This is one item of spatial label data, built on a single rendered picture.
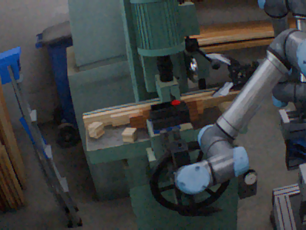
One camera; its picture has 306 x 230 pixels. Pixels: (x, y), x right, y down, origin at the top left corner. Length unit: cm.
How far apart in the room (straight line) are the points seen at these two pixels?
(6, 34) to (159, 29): 257
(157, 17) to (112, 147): 49
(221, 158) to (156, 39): 61
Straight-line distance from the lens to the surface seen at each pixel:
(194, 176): 112
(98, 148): 168
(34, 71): 409
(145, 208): 184
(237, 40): 381
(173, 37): 165
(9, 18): 398
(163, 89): 173
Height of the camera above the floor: 169
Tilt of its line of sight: 25 degrees down
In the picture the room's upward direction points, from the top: 9 degrees counter-clockwise
